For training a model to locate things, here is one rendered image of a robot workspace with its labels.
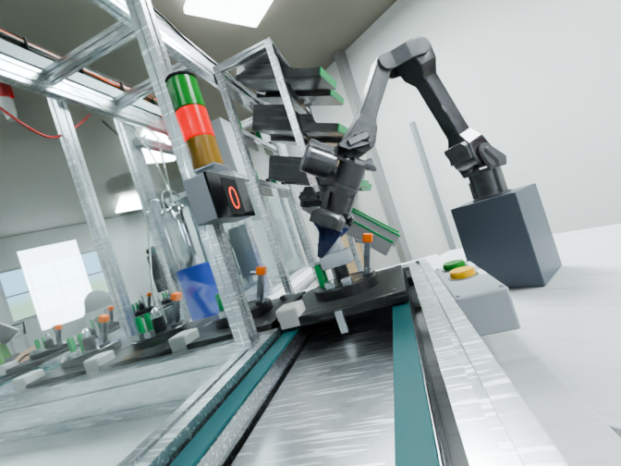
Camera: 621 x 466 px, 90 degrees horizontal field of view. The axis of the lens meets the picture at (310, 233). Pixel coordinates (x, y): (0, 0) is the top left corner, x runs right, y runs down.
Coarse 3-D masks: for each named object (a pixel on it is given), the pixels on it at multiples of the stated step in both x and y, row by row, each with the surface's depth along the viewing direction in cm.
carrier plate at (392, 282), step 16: (384, 272) 71; (400, 272) 66; (384, 288) 56; (400, 288) 53; (304, 304) 65; (320, 304) 60; (336, 304) 56; (352, 304) 54; (368, 304) 53; (384, 304) 52; (304, 320) 56; (320, 320) 55
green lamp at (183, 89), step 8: (168, 80) 49; (176, 80) 48; (184, 80) 49; (192, 80) 49; (168, 88) 49; (176, 88) 48; (184, 88) 48; (192, 88) 49; (176, 96) 48; (184, 96) 48; (192, 96) 49; (200, 96) 50; (176, 104) 49; (184, 104) 48
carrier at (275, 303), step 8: (288, 296) 80; (296, 296) 77; (256, 304) 70; (264, 304) 69; (272, 304) 73; (280, 304) 73; (256, 312) 67; (264, 312) 69; (272, 312) 68; (256, 320) 64; (264, 320) 62; (272, 320) 60; (256, 328) 59; (264, 328) 58; (272, 328) 58
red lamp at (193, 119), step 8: (192, 104) 49; (200, 104) 50; (176, 112) 49; (184, 112) 48; (192, 112) 48; (200, 112) 49; (184, 120) 48; (192, 120) 48; (200, 120) 49; (208, 120) 50; (184, 128) 49; (192, 128) 48; (200, 128) 49; (208, 128) 50; (184, 136) 49; (192, 136) 48
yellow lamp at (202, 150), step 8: (200, 136) 48; (208, 136) 49; (192, 144) 48; (200, 144) 48; (208, 144) 49; (216, 144) 50; (192, 152) 49; (200, 152) 48; (208, 152) 49; (216, 152) 50; (192, 160) 49; (200, 160) 48; (208, 160) 48; (216, 160) 49
